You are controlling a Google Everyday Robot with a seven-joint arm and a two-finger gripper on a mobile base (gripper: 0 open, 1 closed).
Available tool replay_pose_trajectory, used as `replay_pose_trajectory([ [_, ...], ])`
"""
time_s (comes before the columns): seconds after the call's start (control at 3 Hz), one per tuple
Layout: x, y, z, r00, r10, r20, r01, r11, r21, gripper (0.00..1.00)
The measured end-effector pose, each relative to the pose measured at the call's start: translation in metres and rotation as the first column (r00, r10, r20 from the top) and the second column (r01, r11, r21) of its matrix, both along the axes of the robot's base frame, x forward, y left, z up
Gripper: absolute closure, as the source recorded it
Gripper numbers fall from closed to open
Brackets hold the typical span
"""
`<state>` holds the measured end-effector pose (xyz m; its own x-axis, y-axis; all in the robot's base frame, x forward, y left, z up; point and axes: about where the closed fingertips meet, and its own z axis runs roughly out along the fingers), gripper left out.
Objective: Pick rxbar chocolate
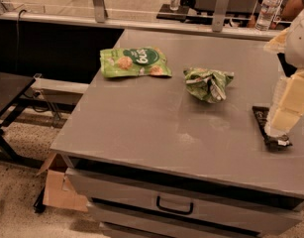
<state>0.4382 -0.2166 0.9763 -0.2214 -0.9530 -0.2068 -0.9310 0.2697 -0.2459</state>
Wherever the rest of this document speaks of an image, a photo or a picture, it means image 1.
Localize grey metal bracket left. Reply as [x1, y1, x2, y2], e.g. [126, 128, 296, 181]
[92, 0, 108, 23]

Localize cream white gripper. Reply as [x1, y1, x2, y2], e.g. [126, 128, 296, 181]
[263, 9, 304, 137]

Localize grey metal bracket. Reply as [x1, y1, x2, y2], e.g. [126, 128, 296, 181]
[212, 0, 230, 33]
[92, 0, 108, 23]

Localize black drawer handle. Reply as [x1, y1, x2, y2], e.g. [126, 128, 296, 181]
[155, 196, 194, 215]

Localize black side table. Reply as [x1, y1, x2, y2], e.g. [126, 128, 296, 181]
[0, 70, 44, 169]

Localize flat green snack bag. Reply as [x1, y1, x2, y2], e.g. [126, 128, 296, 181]
[100, 47, 172, 78]

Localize clear water bottle right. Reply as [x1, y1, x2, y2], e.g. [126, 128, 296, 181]
[255, 0, 281, 31]

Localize grey metal bracket centre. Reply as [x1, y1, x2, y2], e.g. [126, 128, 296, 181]
[212, 0, 230, 33]

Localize black tray behind glass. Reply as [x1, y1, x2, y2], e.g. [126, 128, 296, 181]
[156, 4, 189, 22]

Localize grey cabinet drawer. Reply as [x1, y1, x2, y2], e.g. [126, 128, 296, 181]
[66, 169, 302, 238]
[87, 202, 260, 238]

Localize person's forearm behind glass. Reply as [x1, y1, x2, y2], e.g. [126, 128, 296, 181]
[281, 0, 304, 21]

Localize lower grey cabinet drawer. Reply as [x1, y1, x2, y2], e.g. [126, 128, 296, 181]
[87, 202, 260, 238]

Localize black rxbar chocolate bar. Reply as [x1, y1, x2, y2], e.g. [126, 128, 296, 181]
[252, 105, 293, 152]

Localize brown cardboard box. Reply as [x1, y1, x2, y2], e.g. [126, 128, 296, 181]
[37, 153, 88, 212]

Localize black cable on wall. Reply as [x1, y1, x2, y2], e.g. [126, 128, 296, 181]
[14, 9, 29, 71]

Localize crumpled green snack bag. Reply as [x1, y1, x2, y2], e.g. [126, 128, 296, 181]
[183, 67, 234, 103]

